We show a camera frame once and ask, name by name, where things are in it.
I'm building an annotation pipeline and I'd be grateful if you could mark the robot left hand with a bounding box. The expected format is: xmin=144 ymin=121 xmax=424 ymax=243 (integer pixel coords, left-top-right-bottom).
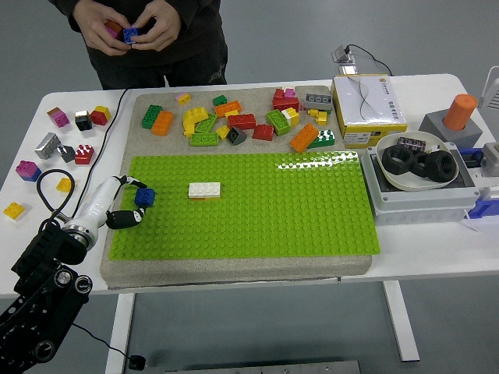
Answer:
xmin=72 ymin=175 xmax=148 ymax=231

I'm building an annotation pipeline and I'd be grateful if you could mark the person's right hand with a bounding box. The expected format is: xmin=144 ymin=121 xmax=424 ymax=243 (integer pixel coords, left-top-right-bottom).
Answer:
xmin=72 ymin=0 xmax=132 ymax=56

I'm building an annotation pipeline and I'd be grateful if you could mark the person's left hand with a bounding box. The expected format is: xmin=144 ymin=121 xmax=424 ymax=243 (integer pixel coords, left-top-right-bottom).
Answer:
xmin=130 ymin=0 xmax=183 ymax=52

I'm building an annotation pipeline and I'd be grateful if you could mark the brown and pink brick stack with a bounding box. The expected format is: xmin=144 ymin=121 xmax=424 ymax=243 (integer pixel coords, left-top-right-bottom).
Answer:
xmin=104 ymin=21 xmax=124 ymax=40
xmin=46 ymin=107 xmax=71 ymax=129

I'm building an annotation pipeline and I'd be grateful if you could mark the brown and black brick stack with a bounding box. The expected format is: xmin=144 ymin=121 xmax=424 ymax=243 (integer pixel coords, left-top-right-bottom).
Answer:
xmin=74 ymin=110 xmax=94 ymax=132

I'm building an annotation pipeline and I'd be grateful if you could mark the red and yellow brick stack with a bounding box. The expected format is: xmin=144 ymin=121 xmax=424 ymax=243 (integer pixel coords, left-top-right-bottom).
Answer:
xmin=90 ymin=105 xmax=112 ymax=126

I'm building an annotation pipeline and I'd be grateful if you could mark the silver metallic brick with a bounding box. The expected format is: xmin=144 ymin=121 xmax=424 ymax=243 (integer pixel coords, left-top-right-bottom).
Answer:
xmin=34 ymin=131 xmax=62 ymax=161

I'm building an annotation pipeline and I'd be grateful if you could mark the magenta and blue brick stack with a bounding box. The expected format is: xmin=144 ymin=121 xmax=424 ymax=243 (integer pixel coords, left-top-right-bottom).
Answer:
xmin=15 ymin=159 xmax=43 ymax=183

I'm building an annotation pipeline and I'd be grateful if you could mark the dark green long brick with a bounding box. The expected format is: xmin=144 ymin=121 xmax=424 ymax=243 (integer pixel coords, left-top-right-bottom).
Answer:
xmin=307 ymin=129 xmax=336 ymax=150
xmin=141 ymin=104 xmax=164 ymax=129

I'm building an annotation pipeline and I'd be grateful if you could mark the yellow curved brick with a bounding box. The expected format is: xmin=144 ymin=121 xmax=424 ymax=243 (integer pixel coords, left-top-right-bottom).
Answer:
xmin=182 ymin=107 xmax=210 ymax=125

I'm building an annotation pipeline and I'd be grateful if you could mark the orange long brick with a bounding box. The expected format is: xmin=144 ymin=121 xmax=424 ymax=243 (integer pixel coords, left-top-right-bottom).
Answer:
xmin=289 ymin=122 xmax=320 ymax=153
xmin=151 ymin=110 xmax=175 ymax=136
xmin=214 ymin=100 xmax=243 ymax=118

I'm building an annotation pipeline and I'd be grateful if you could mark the lime green long brick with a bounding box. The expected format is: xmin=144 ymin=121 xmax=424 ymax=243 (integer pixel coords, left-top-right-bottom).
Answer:
xmin=194 ymin=113 xmax=219 ymax=133
xmin=266 ymin=109 xmax=292 ymax=136
xmin=189 ymin=132 xmax=220 ymax=147

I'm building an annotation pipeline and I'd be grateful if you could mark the white long brick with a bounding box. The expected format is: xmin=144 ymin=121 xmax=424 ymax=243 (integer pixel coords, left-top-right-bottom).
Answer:
xmin=188 ymin=182 xmax=222 ymax=199

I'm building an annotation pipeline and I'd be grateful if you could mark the red long brick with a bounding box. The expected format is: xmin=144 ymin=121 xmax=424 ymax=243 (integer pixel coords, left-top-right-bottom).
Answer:
xmin=272 ymin=95 xmax=301 ymax=114
xmin=227 ymin=113 xmax=257 ymax=130

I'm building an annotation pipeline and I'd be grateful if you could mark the dark grey slope brick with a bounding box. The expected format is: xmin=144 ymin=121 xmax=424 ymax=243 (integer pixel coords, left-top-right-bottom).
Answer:
xmin=226 ymin=126 xmax=248 ymax=146

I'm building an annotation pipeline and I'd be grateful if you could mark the grey long brick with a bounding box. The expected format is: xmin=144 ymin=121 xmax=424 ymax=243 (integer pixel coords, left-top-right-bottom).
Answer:
xmin=304 ymin=92 xmax=334 ymax=111

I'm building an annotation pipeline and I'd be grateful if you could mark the green studded baseplate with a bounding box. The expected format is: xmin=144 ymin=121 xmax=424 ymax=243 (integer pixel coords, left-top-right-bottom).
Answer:
xmin=108 ymin=150 xmax=382 ymax=261

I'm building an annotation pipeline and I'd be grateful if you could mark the person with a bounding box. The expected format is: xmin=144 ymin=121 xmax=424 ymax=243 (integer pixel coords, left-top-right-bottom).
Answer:
xmin=48 ymin=0 xmax=229 ymax=90

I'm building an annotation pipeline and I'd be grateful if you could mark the white table leg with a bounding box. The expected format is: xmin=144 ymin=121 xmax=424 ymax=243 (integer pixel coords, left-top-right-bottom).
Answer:
xmin=104 ymin=292 xmax=136 ymax=374
xmin=381 ymin=279 xmax=421 ymax=363

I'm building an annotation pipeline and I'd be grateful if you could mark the grey-brown mat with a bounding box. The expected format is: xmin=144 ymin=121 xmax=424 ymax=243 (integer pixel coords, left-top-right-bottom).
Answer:
xmin=99 ymin=84 xmax=373 ymax=290

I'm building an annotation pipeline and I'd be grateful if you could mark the small grey device on stand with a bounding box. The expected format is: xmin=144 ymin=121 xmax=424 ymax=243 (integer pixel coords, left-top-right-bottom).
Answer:
xmin=331 ymin=44 xmax=359 ymax=76

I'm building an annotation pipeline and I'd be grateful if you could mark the white and yellow cardboard box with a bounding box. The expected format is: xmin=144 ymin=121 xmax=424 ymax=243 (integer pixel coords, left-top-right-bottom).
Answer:
xmin=331 ymin=73 xmax=409 ymax=149

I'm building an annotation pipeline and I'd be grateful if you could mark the large black hex nut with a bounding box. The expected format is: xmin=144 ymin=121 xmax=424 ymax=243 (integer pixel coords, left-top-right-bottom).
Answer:
xmin=380 ymin=143 xmax=416 ymax=175
xmin=423 ymin=150 xmax=459 ymax=182

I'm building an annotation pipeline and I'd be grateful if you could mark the dark purple terminal strip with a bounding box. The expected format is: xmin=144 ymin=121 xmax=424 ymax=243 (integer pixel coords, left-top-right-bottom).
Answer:
xmin=397 ymin=136 xmax=427 ymax=153

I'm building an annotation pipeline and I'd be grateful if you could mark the grey block with hole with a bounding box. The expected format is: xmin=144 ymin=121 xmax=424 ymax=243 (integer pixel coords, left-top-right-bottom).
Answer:
xmin=418 ymin=109 xmax=484 ymax=150

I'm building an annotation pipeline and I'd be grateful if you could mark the white bowl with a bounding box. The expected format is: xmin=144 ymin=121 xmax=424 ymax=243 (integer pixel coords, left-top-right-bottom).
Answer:
xmin=374 ymin=131 xmax=458 ymax=192

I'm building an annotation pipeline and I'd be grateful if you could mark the small black hex nut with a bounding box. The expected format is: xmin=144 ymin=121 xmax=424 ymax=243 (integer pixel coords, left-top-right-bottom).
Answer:
xmin=410 ymin=151 xmax=430 ymax=178

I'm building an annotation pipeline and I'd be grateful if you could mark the orange cylinder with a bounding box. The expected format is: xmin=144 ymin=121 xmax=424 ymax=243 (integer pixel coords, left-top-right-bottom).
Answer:
xmin=442 ymin=93 xmax=479 ymax=132

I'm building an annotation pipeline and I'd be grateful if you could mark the grey junction box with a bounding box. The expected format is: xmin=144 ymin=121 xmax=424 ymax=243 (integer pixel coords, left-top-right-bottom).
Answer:
xmin=360 ymin=140 xmax=481 ymax=227

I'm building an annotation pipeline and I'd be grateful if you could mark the grey connector block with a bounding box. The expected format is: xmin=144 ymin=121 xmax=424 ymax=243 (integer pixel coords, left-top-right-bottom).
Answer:
xmin=479 ymin=142 xmax=499 ymax=178

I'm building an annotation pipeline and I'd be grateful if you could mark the white zip tie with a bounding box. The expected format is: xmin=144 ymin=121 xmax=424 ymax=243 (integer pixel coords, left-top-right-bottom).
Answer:
xmin=462 ymin=209 xmax=483 ymax=234

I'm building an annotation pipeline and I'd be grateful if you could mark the blue plastic fixture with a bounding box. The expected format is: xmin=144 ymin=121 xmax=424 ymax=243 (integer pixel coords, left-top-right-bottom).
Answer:
xmin=458 ymin=146 xmax=499 ymax=220

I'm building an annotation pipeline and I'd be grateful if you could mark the thin black device cable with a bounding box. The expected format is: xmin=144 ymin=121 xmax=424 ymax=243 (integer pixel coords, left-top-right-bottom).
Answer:
xmin=346 ymin=43 xmax=394 ymax=76

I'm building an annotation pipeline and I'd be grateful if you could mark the white metal frame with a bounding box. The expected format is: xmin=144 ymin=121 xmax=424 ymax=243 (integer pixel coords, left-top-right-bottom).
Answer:
xmin=478 ymin=65 xmax=499 ymax=114

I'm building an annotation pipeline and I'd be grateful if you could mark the white plastic rail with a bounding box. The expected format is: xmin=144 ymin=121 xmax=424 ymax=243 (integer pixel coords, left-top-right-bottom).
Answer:
xmin=470 ymin=170 xmax=499 ymax=200

